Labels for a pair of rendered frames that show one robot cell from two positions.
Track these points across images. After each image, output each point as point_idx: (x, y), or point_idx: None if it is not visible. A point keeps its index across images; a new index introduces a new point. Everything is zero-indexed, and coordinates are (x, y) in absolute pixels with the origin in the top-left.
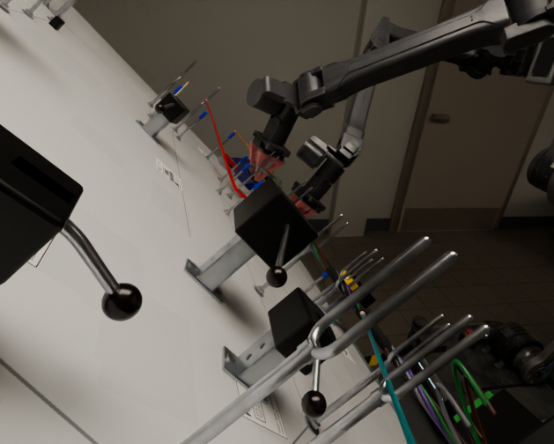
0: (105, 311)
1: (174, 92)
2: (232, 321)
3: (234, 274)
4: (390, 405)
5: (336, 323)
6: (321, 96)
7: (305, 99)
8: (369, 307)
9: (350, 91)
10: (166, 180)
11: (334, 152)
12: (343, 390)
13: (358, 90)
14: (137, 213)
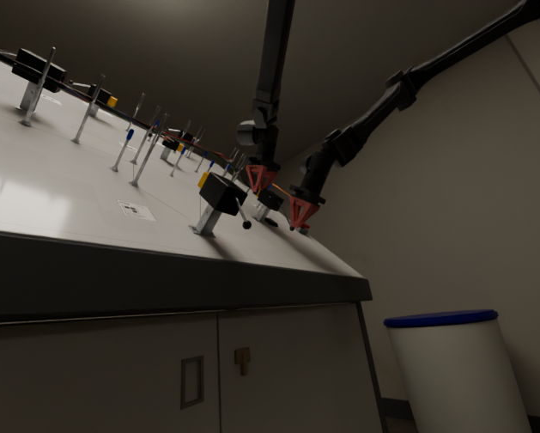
0: None
1: (203, 155)
2: (5, 106)
3: (69, 134)
4: (91, 240)
5: (212, 244)
6: (254, 101)
7: (251, 112)
8: (240, 210)
9: (266, 84)
10: (116, 142)
11: (324, 150)
12: (16, 147)
13: (271, 80)
14: (45, 110)
